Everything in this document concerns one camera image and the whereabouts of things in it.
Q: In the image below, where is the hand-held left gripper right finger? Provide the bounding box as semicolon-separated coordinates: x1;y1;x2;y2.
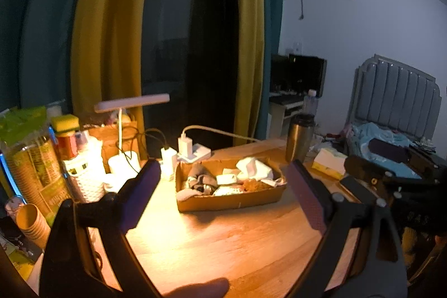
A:
287;159;408;298

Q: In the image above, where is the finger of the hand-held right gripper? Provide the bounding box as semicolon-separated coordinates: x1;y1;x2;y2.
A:
339;155;399;205
369;138;410;163

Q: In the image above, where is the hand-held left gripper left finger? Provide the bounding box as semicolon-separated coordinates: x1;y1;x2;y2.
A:
39;159;163;298

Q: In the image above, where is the white sock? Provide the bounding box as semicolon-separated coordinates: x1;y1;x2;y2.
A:
176;188;200;203

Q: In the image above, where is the brown fluffy item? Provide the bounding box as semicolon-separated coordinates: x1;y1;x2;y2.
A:
242;179;263;193

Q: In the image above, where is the white cloth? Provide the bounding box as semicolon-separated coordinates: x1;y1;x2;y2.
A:
235;156;275;182

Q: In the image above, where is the cardboard box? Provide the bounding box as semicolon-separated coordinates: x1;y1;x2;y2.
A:
175;156;288;213

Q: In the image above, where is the person's left hand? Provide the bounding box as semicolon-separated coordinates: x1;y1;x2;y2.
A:
163;278;230;298

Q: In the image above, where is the blue blanket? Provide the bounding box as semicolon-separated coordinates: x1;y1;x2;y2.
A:
345;121;424;180

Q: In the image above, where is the white desk lamp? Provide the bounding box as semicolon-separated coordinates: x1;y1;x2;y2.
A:
94;93;171;182

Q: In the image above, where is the yellow tissue box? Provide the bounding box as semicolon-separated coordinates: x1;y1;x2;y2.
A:
312;147;348;180

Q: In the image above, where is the small white charger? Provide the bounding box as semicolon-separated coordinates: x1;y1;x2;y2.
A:
160;147;178;177

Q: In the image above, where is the steel tumbler with black lid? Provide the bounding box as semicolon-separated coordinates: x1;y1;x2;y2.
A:
285;114;316;163

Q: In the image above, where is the white woven basket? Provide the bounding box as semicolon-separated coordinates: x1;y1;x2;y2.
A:
63;155;107;203

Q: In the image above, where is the brown cardboard carton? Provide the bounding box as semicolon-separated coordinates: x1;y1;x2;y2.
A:
87;121;139;173

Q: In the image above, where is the large white charger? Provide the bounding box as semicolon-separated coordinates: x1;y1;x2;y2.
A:
178;136;193;156

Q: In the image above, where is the white power strip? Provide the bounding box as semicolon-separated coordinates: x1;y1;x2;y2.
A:
177;143;212;163

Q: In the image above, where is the clear water bottle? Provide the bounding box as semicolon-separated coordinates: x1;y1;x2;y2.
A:
302;89;319;117

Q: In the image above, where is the white monitor stand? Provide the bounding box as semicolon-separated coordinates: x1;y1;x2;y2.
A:
268;95;305;139

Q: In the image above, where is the red can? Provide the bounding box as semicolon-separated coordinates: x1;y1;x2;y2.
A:
55;132;79;159

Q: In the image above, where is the yellow green sponge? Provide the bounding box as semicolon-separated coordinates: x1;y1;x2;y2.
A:
51;114;80;135

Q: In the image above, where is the black monitor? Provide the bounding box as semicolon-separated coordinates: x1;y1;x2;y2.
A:
270;53;328;98

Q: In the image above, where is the loose stack of paper cups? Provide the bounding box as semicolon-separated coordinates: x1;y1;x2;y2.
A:
15;203;52;249

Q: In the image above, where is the black cable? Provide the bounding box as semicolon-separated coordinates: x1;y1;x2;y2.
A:
116;128;169;159

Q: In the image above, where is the white charging cable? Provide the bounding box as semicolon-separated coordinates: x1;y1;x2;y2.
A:
181;125;261;144

